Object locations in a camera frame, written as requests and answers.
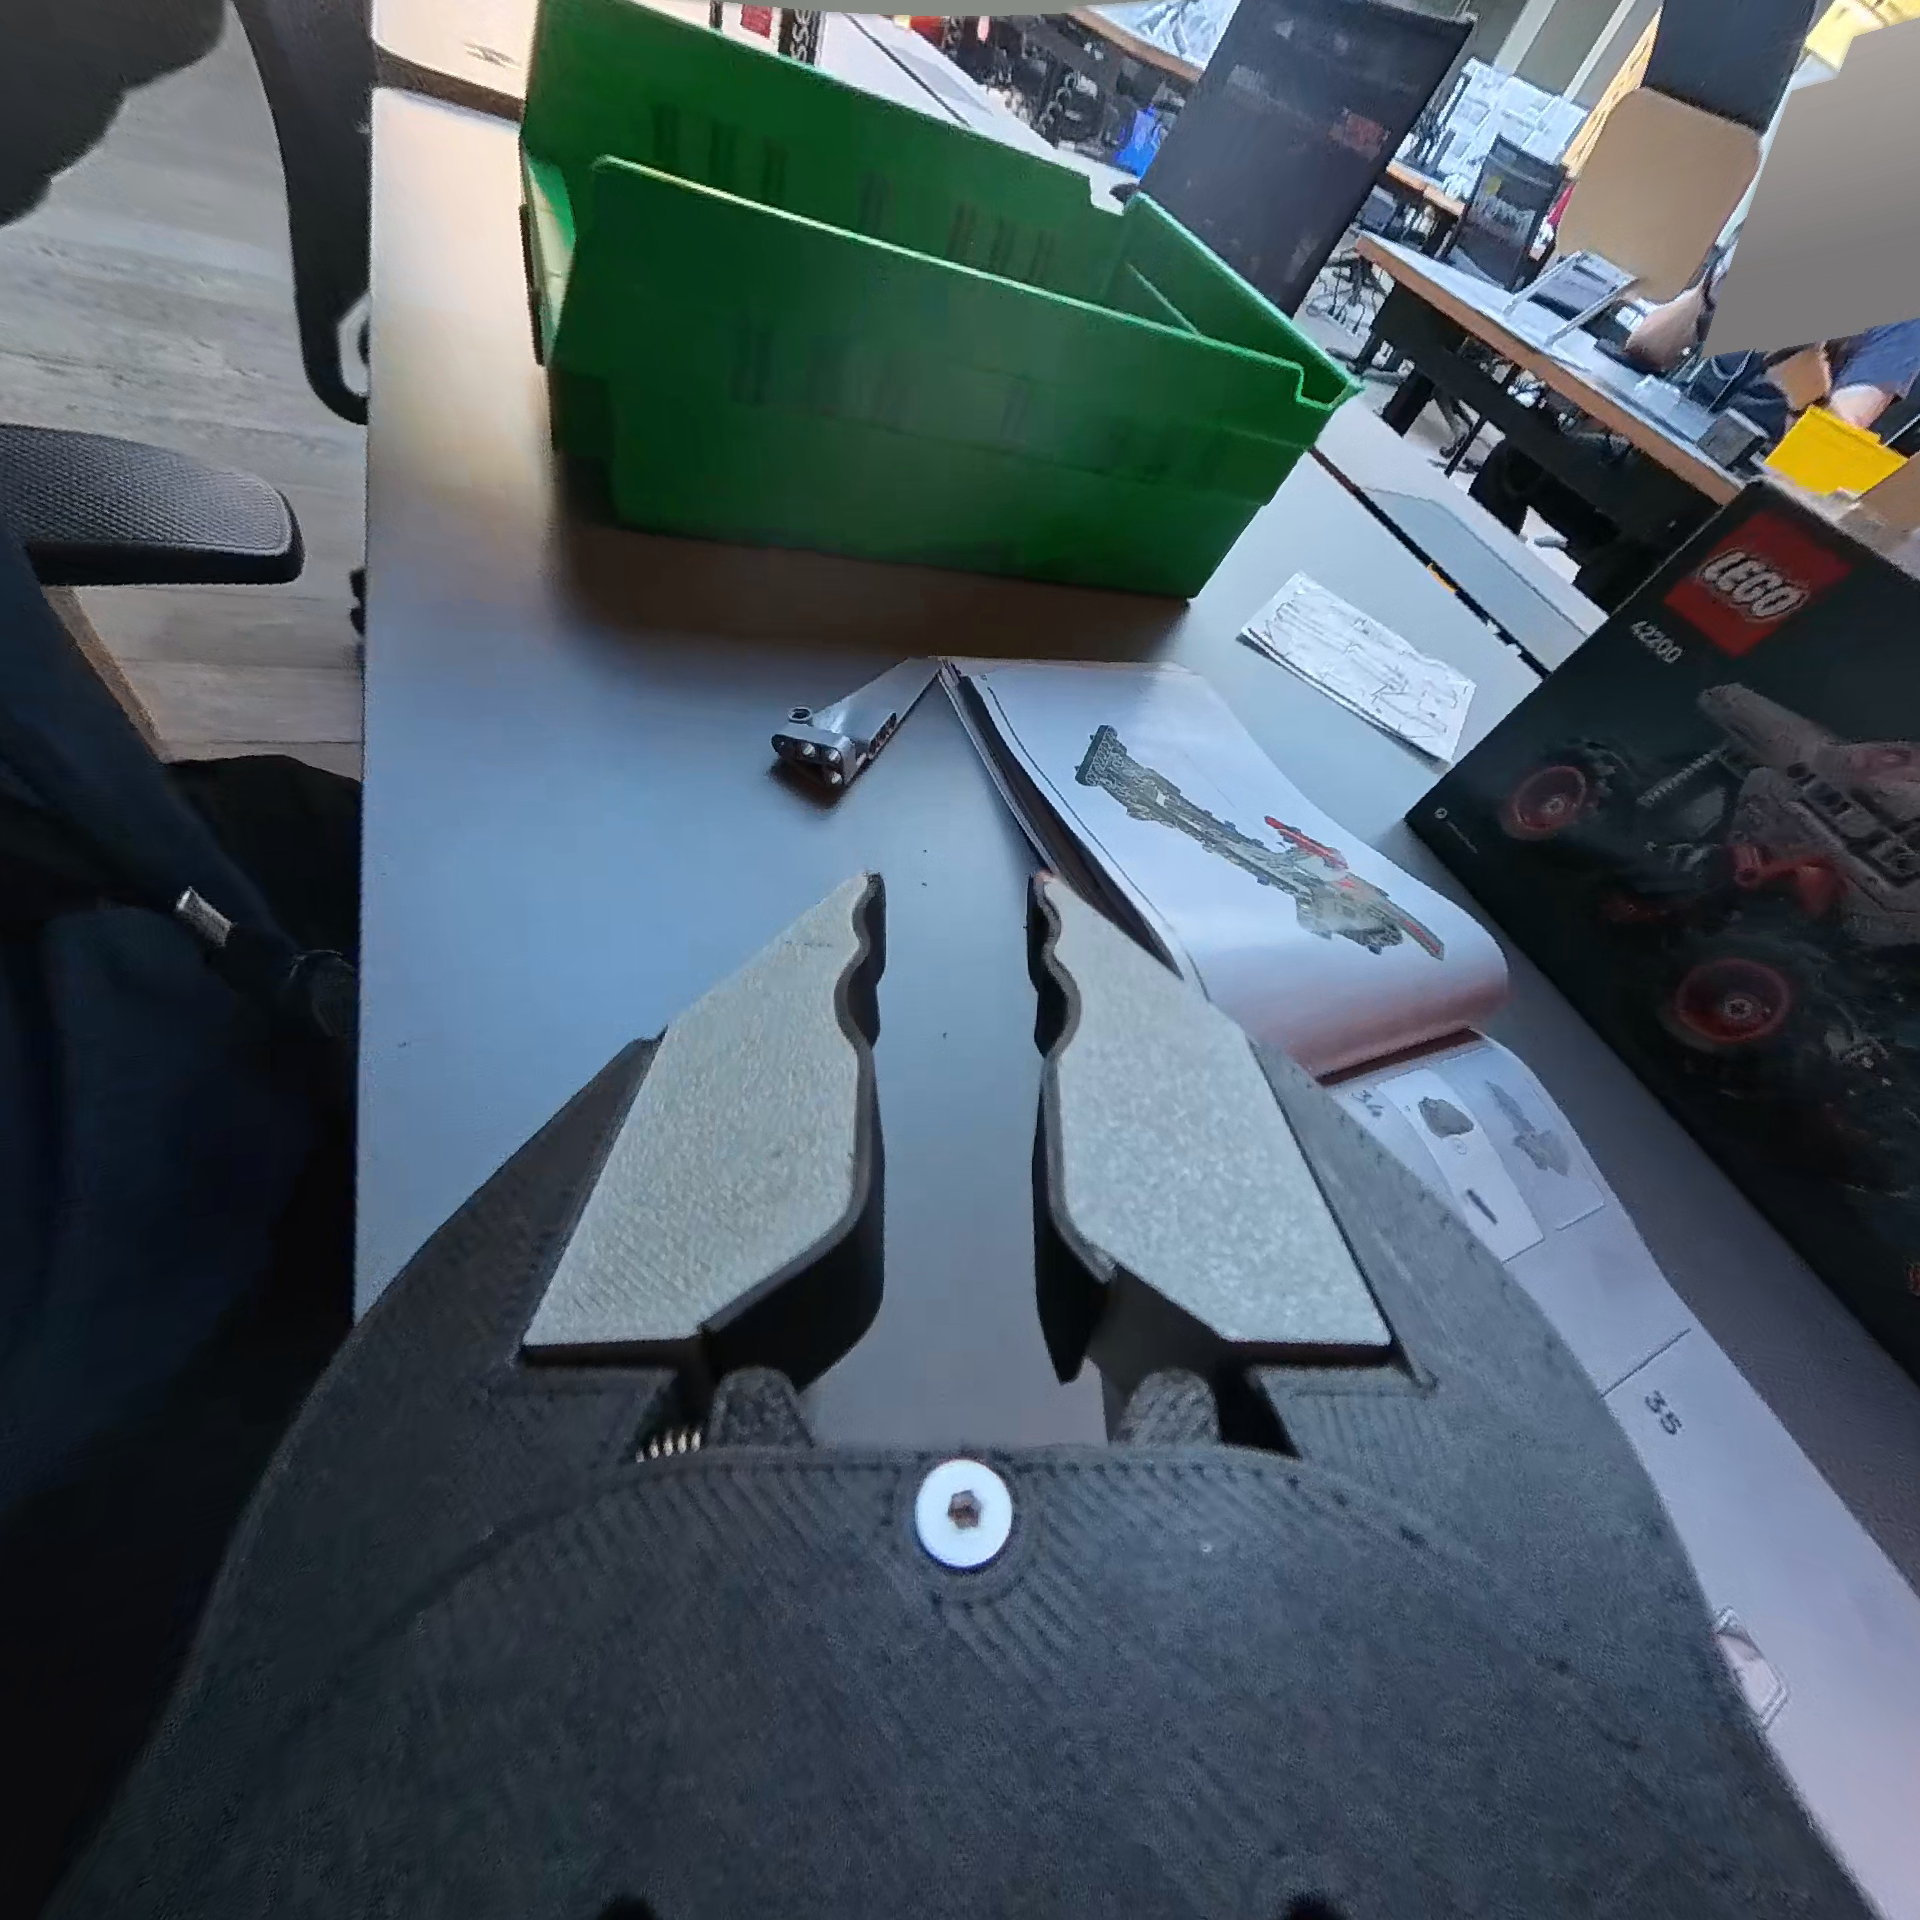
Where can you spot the black upright board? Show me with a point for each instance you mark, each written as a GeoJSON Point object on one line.
{"type": "Point", "coordinates": [1289, 135]}

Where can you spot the dark printed box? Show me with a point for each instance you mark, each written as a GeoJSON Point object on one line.
{"type": "Point", "coordinates": [1517, 211]}

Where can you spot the dark lego set box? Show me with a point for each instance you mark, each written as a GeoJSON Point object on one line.
{"type": "Point", "coordinates": [1651, 901]}

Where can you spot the grey lego piece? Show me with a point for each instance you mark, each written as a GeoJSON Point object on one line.
{"type": "Point", "coordinates": [863, 720]}

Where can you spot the wooden table black legs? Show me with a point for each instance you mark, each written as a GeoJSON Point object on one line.
{"type": "Point", "coordinates": [1517, 360]}

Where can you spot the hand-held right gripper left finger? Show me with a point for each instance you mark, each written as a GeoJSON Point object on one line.
{"type": "Point", "coordinates": [721, 1155]}

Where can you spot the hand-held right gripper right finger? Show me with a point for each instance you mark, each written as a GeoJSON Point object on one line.
{"type": "Point", "coordinates": [1184, 1184]}

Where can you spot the white sticker sheet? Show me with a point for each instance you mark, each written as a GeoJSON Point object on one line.
{"type": "Point", "coordinates": [1359, 661]}

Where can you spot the grey laptop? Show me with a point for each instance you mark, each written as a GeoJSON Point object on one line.
{"type": "Point", "coordinates": [1575, 283]}

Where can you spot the black office chair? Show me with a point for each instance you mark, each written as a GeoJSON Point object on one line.
{"type": "Point", "coordinates": [149, 510]}

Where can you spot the yellow box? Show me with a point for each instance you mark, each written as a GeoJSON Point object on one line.
{"type": "Point", "coordinates": [1830, 450]}

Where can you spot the person's dark blue jacket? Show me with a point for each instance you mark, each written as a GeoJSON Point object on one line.
{"type": "Point", "coordinates": [120, 1050]}

